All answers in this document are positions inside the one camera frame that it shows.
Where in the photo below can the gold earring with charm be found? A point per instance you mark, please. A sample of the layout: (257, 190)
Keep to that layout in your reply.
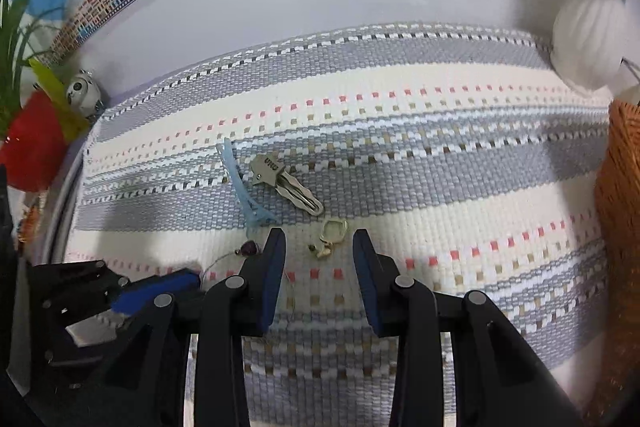
(332, 233)

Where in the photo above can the green artificial grass plant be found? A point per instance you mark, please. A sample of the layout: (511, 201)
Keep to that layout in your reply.
(15, 36)

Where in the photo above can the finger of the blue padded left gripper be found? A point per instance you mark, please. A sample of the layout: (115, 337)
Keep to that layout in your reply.
(155, 289)

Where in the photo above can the woven striped table mat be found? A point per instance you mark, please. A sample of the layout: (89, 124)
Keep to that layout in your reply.
(457, 148)

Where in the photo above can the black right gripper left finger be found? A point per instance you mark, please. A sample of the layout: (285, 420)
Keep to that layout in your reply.
(240, 306)

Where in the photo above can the small panda figurine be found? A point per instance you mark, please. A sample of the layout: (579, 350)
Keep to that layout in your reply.
(84, 96)

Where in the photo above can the white ribbed vase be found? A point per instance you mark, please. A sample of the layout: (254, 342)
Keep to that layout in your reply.
(595, 44)

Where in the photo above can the brown wicker basket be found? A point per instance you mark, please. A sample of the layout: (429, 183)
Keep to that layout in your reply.
(617, 202)

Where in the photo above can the light blue hair clip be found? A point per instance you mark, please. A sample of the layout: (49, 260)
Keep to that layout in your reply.
(254, 214)

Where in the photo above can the silver metal hair clip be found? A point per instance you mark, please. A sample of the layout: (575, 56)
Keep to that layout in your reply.
(269, 170)

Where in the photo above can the red and yellow artificial flower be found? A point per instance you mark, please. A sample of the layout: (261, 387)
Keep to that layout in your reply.
(40, 133)

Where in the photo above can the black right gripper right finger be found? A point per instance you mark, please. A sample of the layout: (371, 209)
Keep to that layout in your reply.
(398, 306)

